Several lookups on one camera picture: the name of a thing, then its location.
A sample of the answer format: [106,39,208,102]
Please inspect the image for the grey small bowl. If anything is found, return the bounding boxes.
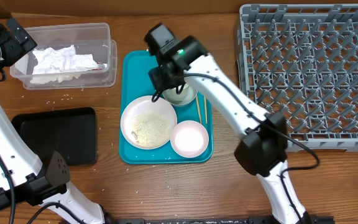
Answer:
[162,83,198,106]

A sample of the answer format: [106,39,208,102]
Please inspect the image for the white napkin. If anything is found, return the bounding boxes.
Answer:
[30,45,77,84]
[70,54,99,72]

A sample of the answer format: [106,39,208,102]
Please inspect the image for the red snack wrapper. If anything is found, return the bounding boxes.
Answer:
[91,63,107,71]

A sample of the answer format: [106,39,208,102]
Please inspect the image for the wooden chopstick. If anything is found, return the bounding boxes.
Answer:
[195,94,202,124]
[203,96,208,124]

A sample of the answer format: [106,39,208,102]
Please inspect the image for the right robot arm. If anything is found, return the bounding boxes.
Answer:
[144,23,310,223]

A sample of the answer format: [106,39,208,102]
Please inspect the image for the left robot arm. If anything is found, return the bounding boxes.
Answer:
[0,18,114,223]

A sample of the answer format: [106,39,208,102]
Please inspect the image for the grey dishwasher rack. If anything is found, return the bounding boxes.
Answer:
[234,4,358,152]

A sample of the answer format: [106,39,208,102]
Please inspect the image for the large white plate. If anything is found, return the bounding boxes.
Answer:
[120,96,178,150]

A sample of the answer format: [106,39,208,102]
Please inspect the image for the small white plate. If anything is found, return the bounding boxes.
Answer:
[170,120,209,158]

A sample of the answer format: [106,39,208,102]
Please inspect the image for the clear plastic bin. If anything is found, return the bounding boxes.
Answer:
[10,23,117,90]

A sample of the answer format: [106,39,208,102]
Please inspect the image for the black plastic tray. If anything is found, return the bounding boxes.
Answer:
[11,107,98,166]

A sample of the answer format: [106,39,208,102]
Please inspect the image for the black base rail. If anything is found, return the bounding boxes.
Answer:
[113,216,335,224]

